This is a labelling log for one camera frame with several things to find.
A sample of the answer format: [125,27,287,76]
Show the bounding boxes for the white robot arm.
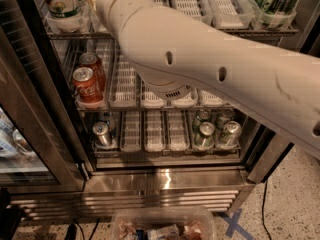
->
[87,0,320,157]

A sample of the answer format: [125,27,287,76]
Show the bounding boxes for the front 7up bottle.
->
[40,0,83,19]

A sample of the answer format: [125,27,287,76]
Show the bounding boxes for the stainless steel display fridge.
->
[9,0,301,220]

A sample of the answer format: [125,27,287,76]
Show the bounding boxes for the glass fridge door left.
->
[0,0,85,195]

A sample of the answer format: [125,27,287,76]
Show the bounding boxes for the open fridge door right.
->
[247,134,294,184]

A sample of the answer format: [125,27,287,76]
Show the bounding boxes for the rear red cola can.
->
[79,52,106,91]

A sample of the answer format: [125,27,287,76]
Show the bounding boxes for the red cola can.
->
[79,52,106,91]
[72,67,103,103]

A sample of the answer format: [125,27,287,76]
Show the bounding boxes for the front red cola can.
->
[72,67,103,103]

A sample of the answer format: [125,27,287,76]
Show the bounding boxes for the rear blue can bottom left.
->
[98,112,117,138]

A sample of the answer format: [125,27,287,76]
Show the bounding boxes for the front silver can bottom left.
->
[92,121,112,146]

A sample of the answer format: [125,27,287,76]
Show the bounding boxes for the rear green can bottom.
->
[192,108,212,131]

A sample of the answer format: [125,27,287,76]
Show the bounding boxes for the rear right can bottom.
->
[215,109,235,130]

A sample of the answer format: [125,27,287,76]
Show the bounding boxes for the front right silver-green can bottom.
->
[218,121,242,147]

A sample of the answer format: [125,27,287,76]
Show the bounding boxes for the clear plastic bin with items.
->
[110,206,216,240]

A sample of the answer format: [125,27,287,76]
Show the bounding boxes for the top wire shelf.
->
[42,25,298,40]

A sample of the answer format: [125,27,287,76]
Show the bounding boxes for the wire shelf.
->
[42,25,298,40]
[94,148,240,158]
[76,98,230,111]

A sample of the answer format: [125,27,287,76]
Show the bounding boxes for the middle wire shelf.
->
[76,98,230,111]

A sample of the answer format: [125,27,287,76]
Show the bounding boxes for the bottom wire shelf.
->
[94,148,240,158]

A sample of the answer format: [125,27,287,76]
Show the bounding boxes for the black cables on floor left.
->
[63,217,101,240]

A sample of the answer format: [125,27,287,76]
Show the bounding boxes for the black cable on floor right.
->
[260,180,274,240]

